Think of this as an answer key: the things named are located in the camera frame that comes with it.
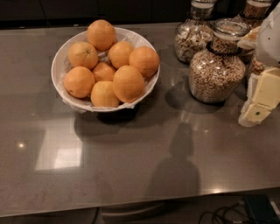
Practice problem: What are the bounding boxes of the dark box under table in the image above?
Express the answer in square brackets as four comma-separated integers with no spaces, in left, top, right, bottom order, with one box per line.
[244,195,280,224]

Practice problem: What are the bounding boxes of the right glass cereal jar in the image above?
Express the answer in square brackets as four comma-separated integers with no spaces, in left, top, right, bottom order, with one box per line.
[247,55,265,80]

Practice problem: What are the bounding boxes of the black cables under table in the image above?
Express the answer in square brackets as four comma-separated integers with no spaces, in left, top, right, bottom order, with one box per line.
[199,202,252,224]

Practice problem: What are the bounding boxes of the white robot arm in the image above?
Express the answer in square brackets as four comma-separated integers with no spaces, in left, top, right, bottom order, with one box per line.
[238,2,280,127]

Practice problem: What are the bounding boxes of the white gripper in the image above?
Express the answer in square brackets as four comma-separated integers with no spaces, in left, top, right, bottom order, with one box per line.
[238,67,280,128]

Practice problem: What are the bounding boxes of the front glass cereal jar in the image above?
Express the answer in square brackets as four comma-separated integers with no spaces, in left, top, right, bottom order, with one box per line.
[188,18,250,103]

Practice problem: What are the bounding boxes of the glass cereal jar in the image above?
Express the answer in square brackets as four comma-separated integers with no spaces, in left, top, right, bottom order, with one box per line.
[188,18,250,103]
[247,55,265,80]

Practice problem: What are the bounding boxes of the white bowl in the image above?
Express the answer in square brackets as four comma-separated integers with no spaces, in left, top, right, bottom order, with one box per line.
[51,26,161,114]

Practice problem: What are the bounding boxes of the back left glass jar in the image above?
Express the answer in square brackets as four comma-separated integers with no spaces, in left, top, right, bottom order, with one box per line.
[174,0,216,64]

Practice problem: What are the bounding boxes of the back right glass jar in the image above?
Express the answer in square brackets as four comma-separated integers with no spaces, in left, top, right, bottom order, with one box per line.
[233,0,274,64]

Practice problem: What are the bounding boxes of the small middle orange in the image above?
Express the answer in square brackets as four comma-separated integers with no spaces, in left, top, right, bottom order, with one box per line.
[93,62,116,82]

